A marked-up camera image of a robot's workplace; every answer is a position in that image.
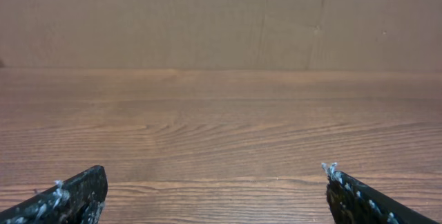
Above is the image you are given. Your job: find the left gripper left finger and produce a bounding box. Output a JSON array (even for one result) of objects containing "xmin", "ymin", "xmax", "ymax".
[{"xmin": 1, "ymin": 165, "xmax": 108, "ymax": 224}]

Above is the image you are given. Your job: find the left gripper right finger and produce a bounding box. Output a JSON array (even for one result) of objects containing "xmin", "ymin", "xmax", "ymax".
[{"xmin": 321, "ymin": 162, "xmax": 437, "ymax": 224}]

